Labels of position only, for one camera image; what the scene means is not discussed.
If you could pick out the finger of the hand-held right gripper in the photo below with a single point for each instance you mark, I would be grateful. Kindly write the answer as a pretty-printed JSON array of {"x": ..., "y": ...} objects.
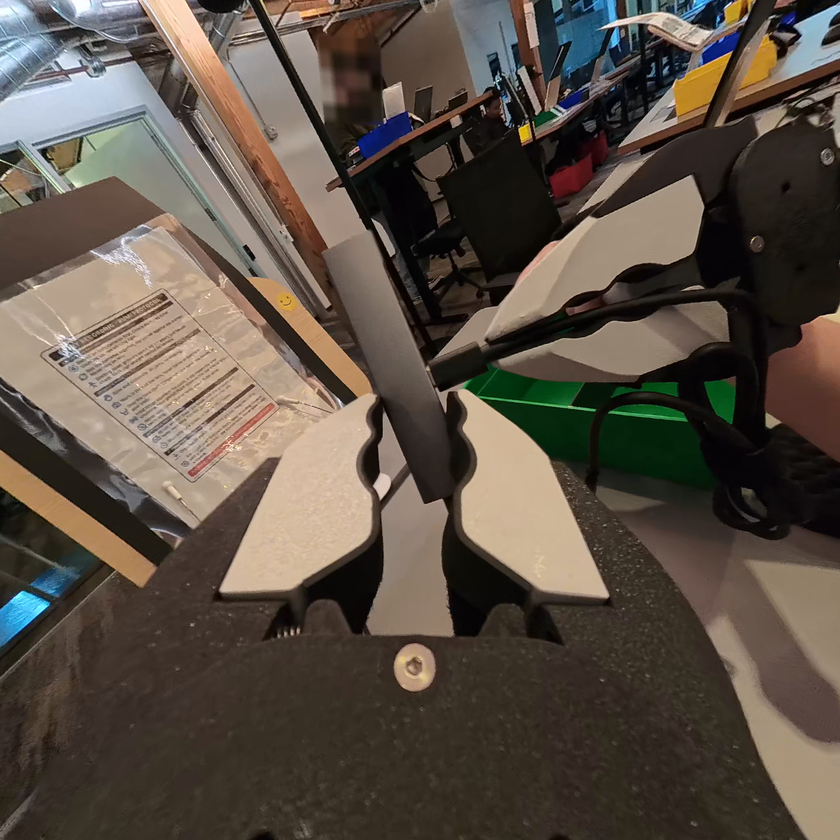
[
  {"x": 656, "y": 341},
  {"x": 604, "y": 256}
]

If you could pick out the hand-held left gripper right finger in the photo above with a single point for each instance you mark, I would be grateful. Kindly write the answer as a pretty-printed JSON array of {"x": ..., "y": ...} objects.
[{"x": 518, "y": 518}]

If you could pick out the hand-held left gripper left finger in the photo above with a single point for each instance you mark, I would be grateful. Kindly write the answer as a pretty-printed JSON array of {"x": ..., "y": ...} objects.
[{"x": 308, "y": 512}]

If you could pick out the grey usb hub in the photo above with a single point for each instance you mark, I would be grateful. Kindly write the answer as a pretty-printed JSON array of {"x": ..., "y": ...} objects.
[{"x": 387, "y": 348}]

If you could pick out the person's right forearm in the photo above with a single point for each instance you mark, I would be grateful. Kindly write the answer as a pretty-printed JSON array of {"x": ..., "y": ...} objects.
[{"x": 810, "y": 374}]

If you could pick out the red plastic bin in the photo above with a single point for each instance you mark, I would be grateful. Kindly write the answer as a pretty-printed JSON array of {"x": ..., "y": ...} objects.
[{"x": 574, "y": 174}]

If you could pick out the green plastic bin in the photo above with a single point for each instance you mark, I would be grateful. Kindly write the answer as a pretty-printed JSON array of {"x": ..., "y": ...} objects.
[{"x": 630, "y": 439}]

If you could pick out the black office chair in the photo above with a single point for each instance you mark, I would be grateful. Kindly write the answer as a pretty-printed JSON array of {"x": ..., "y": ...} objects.
[{"x": 499, "y": 210}]

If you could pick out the yellow plastic bin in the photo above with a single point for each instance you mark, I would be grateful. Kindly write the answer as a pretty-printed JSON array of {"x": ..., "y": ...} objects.
[{"x": 702, "y": 85}]

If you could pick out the grey metal stand pole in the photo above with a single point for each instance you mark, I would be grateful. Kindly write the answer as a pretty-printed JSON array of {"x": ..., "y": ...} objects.
[{"x": 741, "y": 65}]

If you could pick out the wood edged grey desk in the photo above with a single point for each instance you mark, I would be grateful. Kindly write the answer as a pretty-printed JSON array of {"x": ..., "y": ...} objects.
[{"x": 800, "y": 59}]

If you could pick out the blue plastic bin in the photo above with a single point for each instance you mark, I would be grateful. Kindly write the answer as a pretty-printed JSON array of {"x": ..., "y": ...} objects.
[
  {"x": 722, "y": 46},
  {"x": 384, "y": 134}
]

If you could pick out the laminated instruction sheet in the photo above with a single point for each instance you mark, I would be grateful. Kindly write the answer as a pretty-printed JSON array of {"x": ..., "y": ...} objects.
[{"x": 164, "y": 387}]

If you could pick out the black mesh pad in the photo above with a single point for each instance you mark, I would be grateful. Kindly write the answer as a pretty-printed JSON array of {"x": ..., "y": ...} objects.
[{"x": 814, "y": 479}]

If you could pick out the yellow smiley sticker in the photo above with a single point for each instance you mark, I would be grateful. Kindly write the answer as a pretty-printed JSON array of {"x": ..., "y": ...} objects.
[{"x": 285, "y": 301}]

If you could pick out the wooden office desk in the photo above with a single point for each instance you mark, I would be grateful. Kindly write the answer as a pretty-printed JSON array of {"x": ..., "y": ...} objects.
[{"x": 420, "y": 134}]

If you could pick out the printed paper sheet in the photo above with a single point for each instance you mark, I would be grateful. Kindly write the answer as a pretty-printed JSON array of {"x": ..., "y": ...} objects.
[{"x": 663, "y": 23}]

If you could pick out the black slanted pole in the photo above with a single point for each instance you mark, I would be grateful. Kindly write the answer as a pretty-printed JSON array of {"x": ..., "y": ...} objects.
[{"x": 295, "y": 79}]

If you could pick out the wooden beam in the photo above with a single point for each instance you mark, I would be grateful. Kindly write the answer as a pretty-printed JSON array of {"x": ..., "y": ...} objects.
[{"x": 229, "y": 118}]

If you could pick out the silver ventilation duct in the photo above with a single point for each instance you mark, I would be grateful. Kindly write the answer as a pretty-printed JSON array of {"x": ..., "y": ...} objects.
[{"x": 33, "y": 39}]

